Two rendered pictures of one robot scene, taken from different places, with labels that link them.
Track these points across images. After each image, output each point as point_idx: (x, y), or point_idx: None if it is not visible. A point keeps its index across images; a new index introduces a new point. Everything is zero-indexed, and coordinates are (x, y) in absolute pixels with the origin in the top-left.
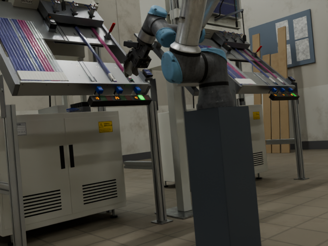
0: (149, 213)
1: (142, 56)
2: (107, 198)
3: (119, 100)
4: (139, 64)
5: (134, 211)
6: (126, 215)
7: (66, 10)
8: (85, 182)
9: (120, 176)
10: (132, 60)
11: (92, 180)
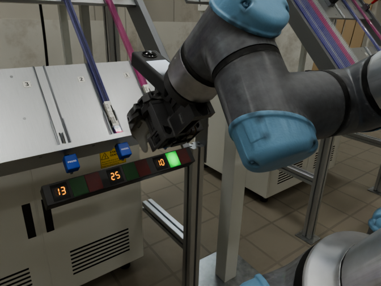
0: (175, 265)
1: (177, 133)
2: (113, 256)
3: (119, 183)
4: (166, 143)
5: (156, 247)
6: (143, 260)
7: None
8: (75, 246)
9: (136, 223)
10: (149, 122)
11: (87, 240)
